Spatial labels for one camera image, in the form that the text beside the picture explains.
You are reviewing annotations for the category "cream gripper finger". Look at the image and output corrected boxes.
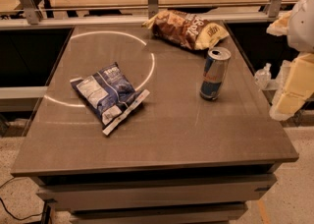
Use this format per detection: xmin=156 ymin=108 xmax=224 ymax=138
xmin=269 ymin=52 xmax=314 ymax=121
xmin=266 ymin=11 xmax=291 ymax=36

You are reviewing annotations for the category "brown chip bag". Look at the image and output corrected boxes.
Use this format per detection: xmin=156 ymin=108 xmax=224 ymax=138
xmin=142 ymin=10 xmax=229 ymax=50

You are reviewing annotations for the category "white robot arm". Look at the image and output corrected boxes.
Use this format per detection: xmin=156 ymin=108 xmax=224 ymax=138
xmin=267 ymin=0 xmax=314 ymax=121

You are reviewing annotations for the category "blue chip bag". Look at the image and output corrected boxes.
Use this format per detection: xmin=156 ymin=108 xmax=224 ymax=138
xmin=70 ymin=63 xmax=150 ymax=136

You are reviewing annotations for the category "left clear sanitizer bottle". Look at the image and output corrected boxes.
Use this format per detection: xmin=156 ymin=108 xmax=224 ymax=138
xmin=254 ymin=63 xmax=271 ymax=89

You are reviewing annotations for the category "Red Bull can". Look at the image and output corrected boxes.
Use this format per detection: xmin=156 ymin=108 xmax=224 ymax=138
xmin=200 ymin=47 xmax=231 ymax=100

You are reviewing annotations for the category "grey table with drawers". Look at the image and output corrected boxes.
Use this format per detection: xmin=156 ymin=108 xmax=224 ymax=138
xmin=12 ymin=25 xmax=298 ymax=224

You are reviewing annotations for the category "metal railing frame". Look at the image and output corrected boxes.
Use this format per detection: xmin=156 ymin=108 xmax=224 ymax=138
xmin=0 ymin=0 xmax=293 ymax=30

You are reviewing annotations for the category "black floor cable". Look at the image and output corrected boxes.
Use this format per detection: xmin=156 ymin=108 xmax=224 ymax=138
xmin=0 ymin=177 xmax=45 ymax=221

